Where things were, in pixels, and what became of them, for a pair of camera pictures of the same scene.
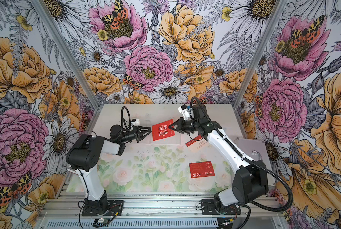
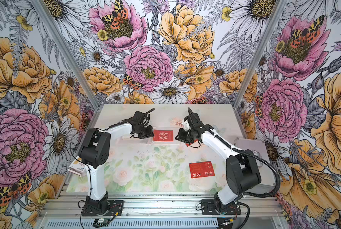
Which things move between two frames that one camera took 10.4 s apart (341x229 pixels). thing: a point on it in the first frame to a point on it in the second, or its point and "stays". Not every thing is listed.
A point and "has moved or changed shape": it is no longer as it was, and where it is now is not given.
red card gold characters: x=201 y=169 stays
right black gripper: x=180 y=122 to x=181 y=137
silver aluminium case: x=256 y=150 stays
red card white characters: x=161 y=130 has moved or changed shape
